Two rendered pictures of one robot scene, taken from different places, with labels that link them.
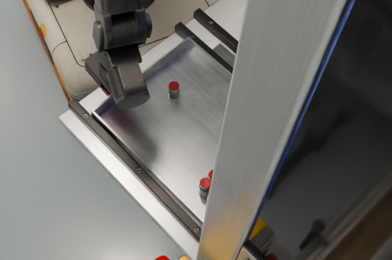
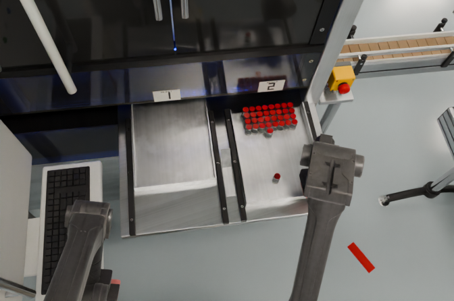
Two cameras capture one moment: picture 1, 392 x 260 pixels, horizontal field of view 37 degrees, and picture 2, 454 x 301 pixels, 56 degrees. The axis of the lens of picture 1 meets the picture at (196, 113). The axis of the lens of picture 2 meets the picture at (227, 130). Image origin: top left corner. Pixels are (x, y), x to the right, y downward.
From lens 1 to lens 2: 1.17 m
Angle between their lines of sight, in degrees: 54
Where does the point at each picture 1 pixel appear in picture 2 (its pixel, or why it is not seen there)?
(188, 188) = (298, 133)
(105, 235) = (286, 264)
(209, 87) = (252, 174)
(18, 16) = not seen: outside the picture
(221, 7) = (206, 219)
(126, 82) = (330, 138)
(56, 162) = not seen: outside the picture
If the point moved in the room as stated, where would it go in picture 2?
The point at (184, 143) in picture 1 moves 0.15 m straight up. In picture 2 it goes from (286, 154) to (294, 134)
